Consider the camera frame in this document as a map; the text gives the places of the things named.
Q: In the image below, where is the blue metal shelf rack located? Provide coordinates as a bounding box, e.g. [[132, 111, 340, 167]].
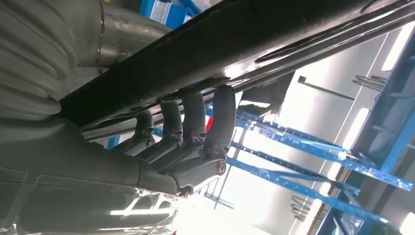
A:
[[107, 0, 415, 235]]

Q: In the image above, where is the blue white plastic crate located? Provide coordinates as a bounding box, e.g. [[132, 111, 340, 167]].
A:
[[139, 0, 188, 30]]

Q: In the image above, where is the ceiling strip light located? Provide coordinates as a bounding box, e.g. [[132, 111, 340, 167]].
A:
[[381, 22, 415, 72], [343, 108, 370, 150], [326, 161, 344, 181]]

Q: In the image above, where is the black hanging bar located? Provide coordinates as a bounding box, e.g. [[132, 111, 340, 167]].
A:
[[298, 75, 356, 101]]

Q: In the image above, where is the black looped cable bundle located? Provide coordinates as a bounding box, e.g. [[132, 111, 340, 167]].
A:
[[351, 75, 388, 92], [290, 195, 314, 223]]

